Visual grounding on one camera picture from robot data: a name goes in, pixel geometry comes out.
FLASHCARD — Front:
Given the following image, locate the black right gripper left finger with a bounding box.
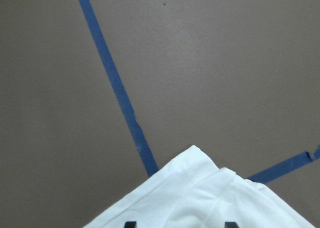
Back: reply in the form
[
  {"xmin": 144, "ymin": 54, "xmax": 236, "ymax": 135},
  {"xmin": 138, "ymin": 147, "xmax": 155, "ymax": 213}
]
[{"xmin": 124, "ymin": 222, "xmax": 137, "ymax": 228}]

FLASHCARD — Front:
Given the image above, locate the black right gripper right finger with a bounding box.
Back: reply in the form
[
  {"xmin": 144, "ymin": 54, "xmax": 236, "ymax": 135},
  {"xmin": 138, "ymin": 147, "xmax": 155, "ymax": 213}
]
[{"xmin": 224, "ymin": 222, "xmax": 238, "ymax": 228}]

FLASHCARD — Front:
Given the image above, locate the white long-sleeve printed shirt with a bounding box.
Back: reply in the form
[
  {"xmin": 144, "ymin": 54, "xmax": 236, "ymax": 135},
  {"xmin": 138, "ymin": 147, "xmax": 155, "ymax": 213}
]
[{"xmin": 88, "ymin": 146, "xmax": 312, "ymax": 228}]

